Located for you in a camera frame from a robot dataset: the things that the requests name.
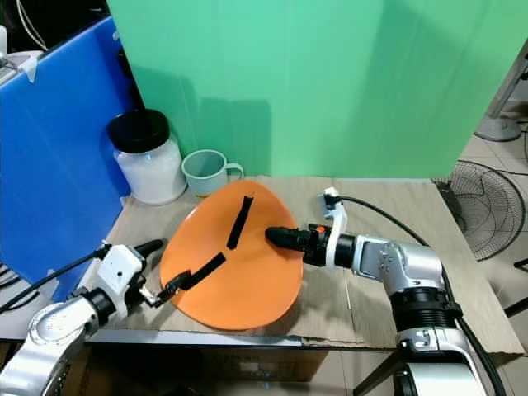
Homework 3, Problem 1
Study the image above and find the blue plastic board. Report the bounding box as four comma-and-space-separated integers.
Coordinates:
0, 16, 134, 303

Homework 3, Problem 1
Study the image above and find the brown cardboard box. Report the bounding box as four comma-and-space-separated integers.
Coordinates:
213, 347, 332, 385

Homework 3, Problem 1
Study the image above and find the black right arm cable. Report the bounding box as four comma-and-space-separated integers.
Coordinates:
341, 196, 435, 248

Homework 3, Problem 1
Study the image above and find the brown cardboard table cover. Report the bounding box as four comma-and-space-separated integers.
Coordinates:
87, 177, 526, 356

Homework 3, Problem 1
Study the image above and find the orange triangular plate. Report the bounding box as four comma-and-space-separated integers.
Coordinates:
159, 180, 304, 331

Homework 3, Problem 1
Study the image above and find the pale green mug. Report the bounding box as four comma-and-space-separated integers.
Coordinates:
181, 149, 246, 198

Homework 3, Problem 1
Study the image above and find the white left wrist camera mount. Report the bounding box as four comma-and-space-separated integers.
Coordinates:
99, 244, 151, 319

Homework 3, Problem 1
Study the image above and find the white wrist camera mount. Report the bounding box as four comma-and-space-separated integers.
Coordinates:
323, 187, 356, 272
99, 244, 151, 319

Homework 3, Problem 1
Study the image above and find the green backdrop board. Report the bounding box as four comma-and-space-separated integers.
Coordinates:
107, 0, 528, 181

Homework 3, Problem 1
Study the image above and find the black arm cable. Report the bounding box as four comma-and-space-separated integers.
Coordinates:
341, 196, 435, 248
0, 244, 113, 314

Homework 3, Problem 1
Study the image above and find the black tape strip on plate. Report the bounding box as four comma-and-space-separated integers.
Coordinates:
183, 252, 228, 290
226, 196, 254, 251

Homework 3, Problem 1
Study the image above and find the white pedestal fan base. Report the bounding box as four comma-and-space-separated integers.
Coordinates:
474, 40, 528, 143

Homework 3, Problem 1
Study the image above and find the white grey printer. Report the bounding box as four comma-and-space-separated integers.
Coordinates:
0, 25, 44, 86

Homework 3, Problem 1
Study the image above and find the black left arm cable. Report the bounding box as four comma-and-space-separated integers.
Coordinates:
0, 244, 113, 314

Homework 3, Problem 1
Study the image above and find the white framed table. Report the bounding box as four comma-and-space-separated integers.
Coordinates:
0, 327, 450, 396

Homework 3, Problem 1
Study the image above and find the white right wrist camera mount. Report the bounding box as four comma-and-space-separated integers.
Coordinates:
323, 187, 356, 272

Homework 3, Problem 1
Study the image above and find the black-lidded jar of white powder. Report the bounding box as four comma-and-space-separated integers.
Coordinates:
106, 109, 188, 206

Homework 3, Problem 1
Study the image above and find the black wire floor fan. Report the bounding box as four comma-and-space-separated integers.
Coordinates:
432, 160, 526, 262

